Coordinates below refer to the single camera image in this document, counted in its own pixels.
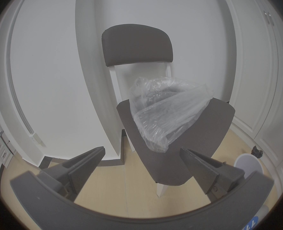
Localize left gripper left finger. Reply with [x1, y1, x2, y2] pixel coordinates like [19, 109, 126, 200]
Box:
[37, 147, 106, 203]

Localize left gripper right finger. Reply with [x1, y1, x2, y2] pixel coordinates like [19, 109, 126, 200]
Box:
[180, 148, 245, 203]

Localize black plastic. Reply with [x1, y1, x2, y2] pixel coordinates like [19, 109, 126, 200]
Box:
[252, 146, 263, 158]

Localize clear plastic bag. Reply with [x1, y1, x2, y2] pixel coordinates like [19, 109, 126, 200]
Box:
[129, 76, 214, 153]

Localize white trash bin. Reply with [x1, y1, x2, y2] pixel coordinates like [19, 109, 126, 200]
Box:
[234, 153, 263, 179]

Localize white chest of drawers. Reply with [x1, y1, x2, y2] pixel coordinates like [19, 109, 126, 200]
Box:
[0, 138, 14, 169]

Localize white wardrobe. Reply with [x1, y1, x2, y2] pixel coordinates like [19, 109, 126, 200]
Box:
[213, 0, 283, 177]

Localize grey padded white chair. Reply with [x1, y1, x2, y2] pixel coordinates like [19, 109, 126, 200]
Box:
[102, 24, 236, 197]

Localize white wall socket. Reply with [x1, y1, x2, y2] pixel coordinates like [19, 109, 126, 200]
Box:
[30, 133, 45, 146]

